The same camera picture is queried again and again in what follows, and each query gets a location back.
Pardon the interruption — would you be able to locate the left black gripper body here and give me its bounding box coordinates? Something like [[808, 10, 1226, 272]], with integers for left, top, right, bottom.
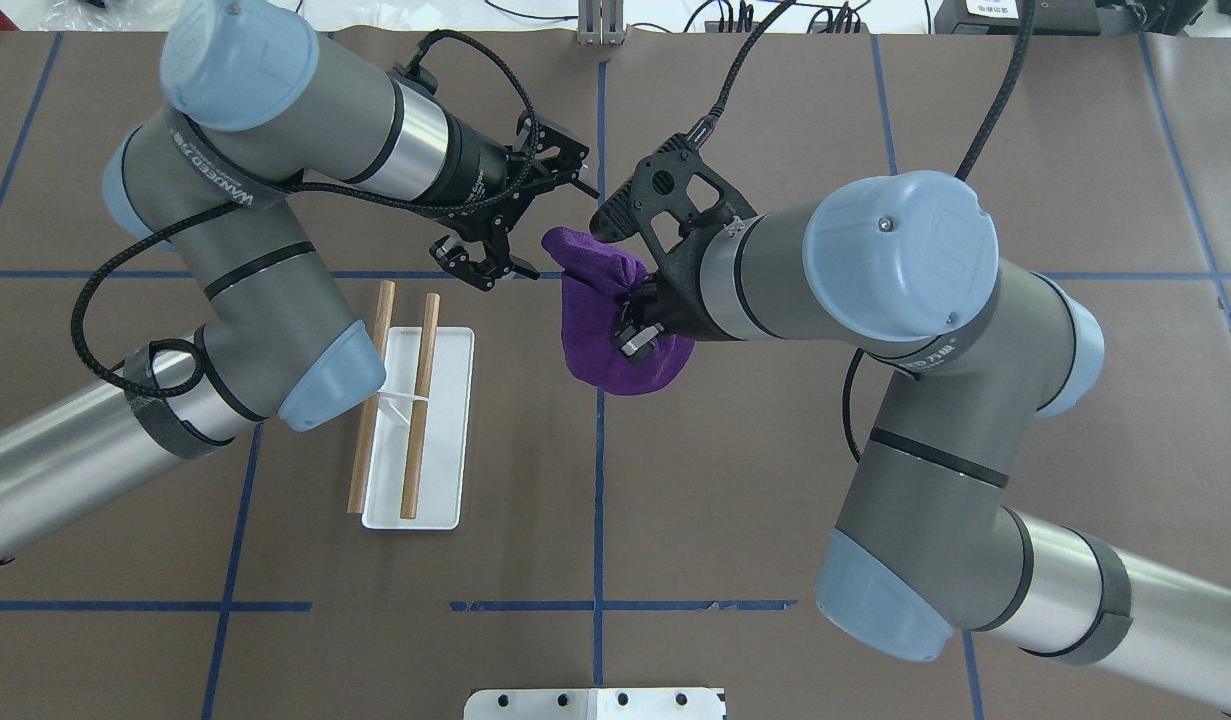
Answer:
[[415, 111, 591, 241]]

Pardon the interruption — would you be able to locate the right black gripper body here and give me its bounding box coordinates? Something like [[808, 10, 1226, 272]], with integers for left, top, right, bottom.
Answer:
[[611, 225, 737, 351]]

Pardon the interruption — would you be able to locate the purple microfibre towel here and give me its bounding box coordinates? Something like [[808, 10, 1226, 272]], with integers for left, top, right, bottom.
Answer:
[[540, 226, 696, 396]]

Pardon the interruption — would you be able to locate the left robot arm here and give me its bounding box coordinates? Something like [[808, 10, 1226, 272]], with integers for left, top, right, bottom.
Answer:
[[0, 1, 588, 570]]

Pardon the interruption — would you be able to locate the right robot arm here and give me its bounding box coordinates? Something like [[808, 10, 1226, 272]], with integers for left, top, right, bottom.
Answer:
[[588, 169, 1231, 716]]

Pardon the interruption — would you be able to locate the wooden rack rod two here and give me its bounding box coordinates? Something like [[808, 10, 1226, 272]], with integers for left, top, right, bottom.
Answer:
[[399, 293, 441, 521]]

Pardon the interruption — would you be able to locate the white rack base tray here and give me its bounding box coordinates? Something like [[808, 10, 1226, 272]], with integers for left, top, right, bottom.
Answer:
[[362, 325, 475, 530]]

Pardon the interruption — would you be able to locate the wooden rack rod one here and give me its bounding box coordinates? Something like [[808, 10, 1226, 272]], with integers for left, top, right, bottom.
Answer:
[[347, 281, 396, 514]]

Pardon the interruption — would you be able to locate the power strip with plugs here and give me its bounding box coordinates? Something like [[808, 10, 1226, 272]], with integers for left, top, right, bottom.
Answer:
[[682, 1, 874, 34]]

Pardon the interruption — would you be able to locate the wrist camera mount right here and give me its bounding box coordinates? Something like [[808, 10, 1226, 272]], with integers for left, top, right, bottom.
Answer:
[[588, 133, 760, 266]]

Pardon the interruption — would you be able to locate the aluminium frame post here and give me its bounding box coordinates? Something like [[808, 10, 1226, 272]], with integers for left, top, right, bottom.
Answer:
[[577, 0, 627, 47]]

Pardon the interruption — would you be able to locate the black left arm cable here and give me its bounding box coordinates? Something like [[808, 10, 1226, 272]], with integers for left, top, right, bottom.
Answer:
[[70, 28, 540, 401]]

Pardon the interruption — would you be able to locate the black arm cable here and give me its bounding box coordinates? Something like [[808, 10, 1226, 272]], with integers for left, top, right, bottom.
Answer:
[[691, 0, 1038, 463], [70, 28, 540, 401]]

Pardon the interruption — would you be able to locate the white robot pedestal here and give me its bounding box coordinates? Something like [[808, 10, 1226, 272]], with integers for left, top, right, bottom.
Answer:
[[460, 686, 728, 719]]

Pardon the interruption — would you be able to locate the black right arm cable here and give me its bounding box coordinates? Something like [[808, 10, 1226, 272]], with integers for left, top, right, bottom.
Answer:
[[691, 0, 1038, 463]]

